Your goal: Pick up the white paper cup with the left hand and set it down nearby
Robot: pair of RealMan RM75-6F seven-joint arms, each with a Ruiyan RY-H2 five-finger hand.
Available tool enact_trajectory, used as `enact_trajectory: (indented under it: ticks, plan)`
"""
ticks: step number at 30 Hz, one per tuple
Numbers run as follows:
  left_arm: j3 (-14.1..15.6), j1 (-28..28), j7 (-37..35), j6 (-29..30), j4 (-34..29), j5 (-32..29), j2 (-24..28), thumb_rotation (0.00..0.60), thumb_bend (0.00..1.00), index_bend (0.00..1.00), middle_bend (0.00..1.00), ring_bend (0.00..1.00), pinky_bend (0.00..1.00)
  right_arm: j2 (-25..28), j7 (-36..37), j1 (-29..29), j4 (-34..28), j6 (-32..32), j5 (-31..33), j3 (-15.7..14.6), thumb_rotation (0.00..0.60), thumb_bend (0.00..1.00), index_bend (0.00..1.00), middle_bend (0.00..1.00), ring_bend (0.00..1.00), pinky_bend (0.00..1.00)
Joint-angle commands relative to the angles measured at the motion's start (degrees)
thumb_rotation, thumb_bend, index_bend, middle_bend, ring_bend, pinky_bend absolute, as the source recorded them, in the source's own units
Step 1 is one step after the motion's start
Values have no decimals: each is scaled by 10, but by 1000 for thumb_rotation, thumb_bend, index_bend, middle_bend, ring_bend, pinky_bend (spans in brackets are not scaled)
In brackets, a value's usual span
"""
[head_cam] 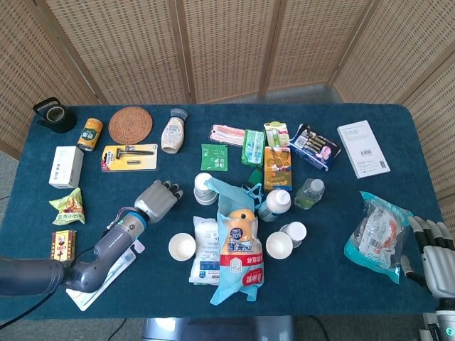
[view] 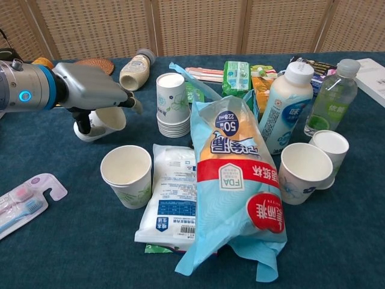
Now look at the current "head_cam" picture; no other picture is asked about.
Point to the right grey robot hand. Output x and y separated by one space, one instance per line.
439 259

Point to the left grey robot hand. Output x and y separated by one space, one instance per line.
158 200

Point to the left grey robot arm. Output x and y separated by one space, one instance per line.
110 245

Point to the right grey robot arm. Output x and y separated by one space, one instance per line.
446 319

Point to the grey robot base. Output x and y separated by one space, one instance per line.
217 328

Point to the paper cup with green leaves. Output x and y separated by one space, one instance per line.
182 246

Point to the blue paper cup package bag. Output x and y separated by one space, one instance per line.
238 255

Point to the paper cup with blue flower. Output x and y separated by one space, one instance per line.
278 246

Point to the inverted white paper cup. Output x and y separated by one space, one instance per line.
296 231

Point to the stack of inverted paper cups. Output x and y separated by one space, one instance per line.
203 190

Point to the razor blister card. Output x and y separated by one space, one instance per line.
129 158

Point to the teal clear bag of packets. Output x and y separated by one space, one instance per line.
378 236

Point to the white printed pouch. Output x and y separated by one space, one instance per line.
205 248

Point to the beige sauce bottle grey cap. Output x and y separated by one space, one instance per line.
173 133

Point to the green sachet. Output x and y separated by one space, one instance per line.
214 157

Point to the round woven coaster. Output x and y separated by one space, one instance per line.
130 125

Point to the green snack bag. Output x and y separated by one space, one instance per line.
68 207

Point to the yellow drink can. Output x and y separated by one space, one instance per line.
90 135

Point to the pink stick pack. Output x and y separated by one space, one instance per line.
227 134

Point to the small white box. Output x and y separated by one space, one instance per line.
65 167

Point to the dark green packet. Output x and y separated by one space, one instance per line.
256 176

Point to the red yellow portrait box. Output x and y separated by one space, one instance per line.
63 245

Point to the green tissue pack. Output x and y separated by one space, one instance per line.
253 147

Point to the white milk bottle blue label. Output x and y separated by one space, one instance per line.
273 205

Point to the teal tablecloth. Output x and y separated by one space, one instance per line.
320 284

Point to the toothbrush blister pack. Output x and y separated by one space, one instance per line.
85 300

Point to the orange yellow box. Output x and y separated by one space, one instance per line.
278 168

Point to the flat white box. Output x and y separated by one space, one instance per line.
363 149

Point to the black round device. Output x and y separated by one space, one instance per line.
55 115

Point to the green lip balm card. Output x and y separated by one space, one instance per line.
276 133

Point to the clear bottle green label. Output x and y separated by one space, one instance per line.
308 194

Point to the dark blue pad pack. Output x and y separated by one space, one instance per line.
314 146

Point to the wicker folding screen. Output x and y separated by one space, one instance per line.
227 46

